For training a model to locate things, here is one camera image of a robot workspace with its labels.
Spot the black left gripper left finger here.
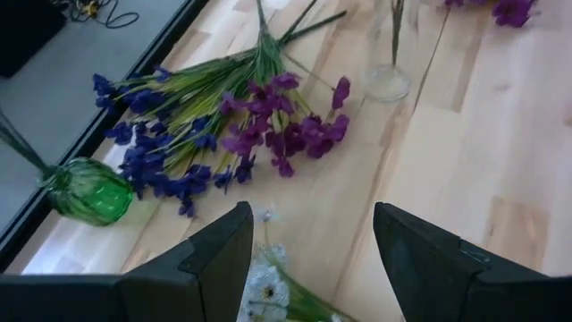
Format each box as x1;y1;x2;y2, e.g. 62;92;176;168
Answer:
118;200;255;322

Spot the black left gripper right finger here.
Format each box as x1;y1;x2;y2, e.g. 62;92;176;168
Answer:
373;201;551;322

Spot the blue artificial flower bunch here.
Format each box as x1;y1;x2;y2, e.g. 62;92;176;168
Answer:
91;0;269;117
103;0;321;218

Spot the green glass vase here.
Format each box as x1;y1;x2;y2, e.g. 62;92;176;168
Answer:
36;156;135;227

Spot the tall clear glass vase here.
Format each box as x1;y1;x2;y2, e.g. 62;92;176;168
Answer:
362;0;415;104

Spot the yellow power plug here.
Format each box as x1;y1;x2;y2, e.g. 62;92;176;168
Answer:
80;0;102;19

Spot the black aluminium table frame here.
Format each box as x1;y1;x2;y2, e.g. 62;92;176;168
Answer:
0;0;211;272

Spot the black floor cable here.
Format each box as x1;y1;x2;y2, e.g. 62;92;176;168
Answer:
53;0;140;29

